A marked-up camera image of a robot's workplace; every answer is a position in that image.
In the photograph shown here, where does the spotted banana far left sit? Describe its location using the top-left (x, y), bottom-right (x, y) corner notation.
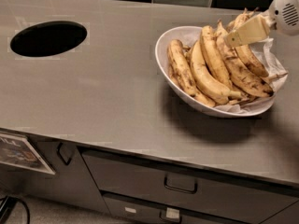
top-left (167, 39), bottom-right (216, 107)

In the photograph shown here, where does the white oval bowl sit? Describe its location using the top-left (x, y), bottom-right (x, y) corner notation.
top-left (155, 26), bottom-right (275, 119)

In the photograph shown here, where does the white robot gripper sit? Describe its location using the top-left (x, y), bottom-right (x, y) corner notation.
top-left (224, 0), bottom-right (299, 48)

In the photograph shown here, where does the black cable on floor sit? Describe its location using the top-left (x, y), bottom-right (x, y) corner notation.
top-left (0, 195), bottom-right (31, 224)

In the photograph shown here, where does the small banana behind pile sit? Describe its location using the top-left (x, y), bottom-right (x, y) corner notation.
top-left (226, 20), bottom-right (235, 32)

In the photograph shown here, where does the lower grey drawer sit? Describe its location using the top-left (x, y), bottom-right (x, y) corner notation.
top-left (103, 193), bottom-right (245, 224)

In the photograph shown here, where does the white paper liner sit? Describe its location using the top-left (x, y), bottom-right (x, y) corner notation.
top-left (174, 16), bottom-right (289, 115)

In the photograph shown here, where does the grey drawer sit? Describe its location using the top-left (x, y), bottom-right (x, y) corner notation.
top-left (82, 150), bottom-right (298, 224)
top-left (103, 193), bottom-right (245, 224)

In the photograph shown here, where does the round black counter hole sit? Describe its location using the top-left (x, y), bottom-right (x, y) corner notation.
top-left (10, 21), bottom-right (87, 57)

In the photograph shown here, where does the framed sign on cabinet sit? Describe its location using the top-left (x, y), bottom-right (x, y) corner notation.
top-left (0, 133), bottom-right (55, 175)

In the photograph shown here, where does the long brown spotted banana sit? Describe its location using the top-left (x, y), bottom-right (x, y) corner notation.
top-left (215, 20), bottom-right (274, 98)

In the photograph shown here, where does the grey cabinet door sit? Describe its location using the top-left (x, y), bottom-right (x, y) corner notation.
top-left (0, 133), bottom-right (107, 213)

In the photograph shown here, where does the upper grey drawer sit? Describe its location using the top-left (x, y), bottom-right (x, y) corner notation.
top-left (82, 150), bottom-right (298, 224)

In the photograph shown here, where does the spotted banana middle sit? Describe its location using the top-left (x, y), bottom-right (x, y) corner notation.
top-left (200, 25), bottom-right (233, 89)

